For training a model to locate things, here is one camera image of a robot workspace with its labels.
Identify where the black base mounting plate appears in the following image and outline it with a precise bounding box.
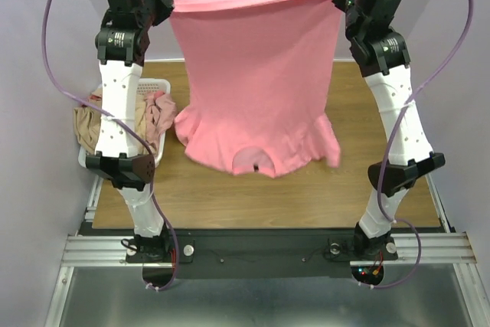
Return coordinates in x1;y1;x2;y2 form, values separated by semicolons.
120;228;398;282

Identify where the beige t shirt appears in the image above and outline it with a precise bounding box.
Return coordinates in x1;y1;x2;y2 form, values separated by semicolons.
73;94;146;155

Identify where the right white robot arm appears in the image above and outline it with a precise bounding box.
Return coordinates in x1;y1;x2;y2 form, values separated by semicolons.
332;0;446;258

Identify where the white plastic laundry basket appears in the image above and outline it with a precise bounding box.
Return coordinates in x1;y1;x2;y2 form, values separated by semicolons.
78;78;171;167

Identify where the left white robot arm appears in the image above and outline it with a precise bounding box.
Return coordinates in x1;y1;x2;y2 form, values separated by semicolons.
85;0;174;263

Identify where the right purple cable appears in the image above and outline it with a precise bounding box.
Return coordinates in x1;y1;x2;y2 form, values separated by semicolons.
358;0;475;291

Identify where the dusty pink t shirt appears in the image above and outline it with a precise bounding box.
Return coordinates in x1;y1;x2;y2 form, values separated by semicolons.
144;90;177;156

